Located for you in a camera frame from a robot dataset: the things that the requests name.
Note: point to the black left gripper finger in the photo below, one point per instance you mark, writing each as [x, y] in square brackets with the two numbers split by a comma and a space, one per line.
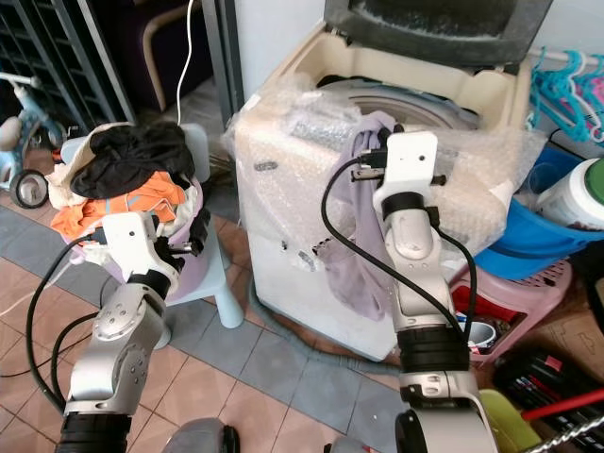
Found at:
[200, 231]

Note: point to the grey purple garment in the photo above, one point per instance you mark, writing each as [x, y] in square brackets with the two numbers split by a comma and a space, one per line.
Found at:
[354, 245]

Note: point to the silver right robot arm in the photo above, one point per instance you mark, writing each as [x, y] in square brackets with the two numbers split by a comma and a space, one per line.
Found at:
[429, 293]

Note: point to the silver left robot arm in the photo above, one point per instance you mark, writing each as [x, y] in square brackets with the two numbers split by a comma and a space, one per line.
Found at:
[106, 354]

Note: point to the beige top-load washing machine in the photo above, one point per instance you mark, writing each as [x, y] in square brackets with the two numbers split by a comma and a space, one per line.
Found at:
[293, 245]

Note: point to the dark washing machine lid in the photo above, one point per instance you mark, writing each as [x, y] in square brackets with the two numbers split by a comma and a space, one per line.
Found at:
[434, 28]

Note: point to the teal and pink clothes hangers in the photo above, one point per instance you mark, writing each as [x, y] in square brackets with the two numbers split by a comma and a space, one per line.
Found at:
[571, 94]

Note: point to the purple plastic laundry basket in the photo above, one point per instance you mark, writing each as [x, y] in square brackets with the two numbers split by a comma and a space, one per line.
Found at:
[198, 269]

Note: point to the light blue plastic chair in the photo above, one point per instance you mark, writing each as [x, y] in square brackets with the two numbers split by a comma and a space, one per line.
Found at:
[228, 302]

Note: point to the orange garment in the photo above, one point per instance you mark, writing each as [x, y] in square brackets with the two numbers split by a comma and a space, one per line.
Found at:
[99, 212]

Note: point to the black garment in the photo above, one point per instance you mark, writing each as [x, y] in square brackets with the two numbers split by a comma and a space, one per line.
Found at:
[132, 156]

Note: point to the clear bubble wrap sheet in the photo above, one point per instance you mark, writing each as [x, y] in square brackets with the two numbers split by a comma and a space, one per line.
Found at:
[283, 160]

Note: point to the cream white garment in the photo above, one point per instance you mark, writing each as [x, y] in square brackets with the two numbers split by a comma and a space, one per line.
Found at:
[85, 151]

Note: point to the blue plastic basin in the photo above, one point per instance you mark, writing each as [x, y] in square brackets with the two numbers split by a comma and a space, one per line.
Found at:
[519, 255]

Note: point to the light blue child tricycle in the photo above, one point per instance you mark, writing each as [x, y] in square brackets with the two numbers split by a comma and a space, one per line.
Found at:
[24, 156]

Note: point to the grey robot leg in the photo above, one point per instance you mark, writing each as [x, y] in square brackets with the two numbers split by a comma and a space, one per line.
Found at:
[198, 437]

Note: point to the wooden chair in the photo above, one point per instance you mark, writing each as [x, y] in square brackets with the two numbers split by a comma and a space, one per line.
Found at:
[156, 47]

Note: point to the white jar green lid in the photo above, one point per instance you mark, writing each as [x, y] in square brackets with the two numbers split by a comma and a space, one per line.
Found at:
[571, 198]

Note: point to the pink plastic basket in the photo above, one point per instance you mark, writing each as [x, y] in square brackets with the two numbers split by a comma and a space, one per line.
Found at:
[528, 302]

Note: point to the white cup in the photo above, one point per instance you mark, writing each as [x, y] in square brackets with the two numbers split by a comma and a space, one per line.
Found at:
[481, 335]

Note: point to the black grid rack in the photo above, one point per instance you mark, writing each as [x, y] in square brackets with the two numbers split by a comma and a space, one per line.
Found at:
[47, 47]

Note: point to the black plastic crate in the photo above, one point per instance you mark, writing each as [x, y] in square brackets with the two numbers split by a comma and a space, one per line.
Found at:
[543, 377]

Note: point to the yellow green cloth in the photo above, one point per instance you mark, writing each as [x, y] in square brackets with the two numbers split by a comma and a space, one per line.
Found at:
[500, 420]

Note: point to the red stick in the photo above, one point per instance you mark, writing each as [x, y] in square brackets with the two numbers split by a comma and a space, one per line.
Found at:
[562, 404]

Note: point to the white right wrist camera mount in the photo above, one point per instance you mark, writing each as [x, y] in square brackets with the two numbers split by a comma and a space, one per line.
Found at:
[408, 168]

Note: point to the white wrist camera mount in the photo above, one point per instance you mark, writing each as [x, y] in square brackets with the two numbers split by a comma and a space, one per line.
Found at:
[408, 168]
[134, 241]

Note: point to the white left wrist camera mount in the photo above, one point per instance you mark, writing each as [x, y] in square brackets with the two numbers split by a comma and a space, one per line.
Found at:
[134, 241]

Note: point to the grey metal door frame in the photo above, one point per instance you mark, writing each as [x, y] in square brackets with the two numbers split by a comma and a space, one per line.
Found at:
[219, 75]

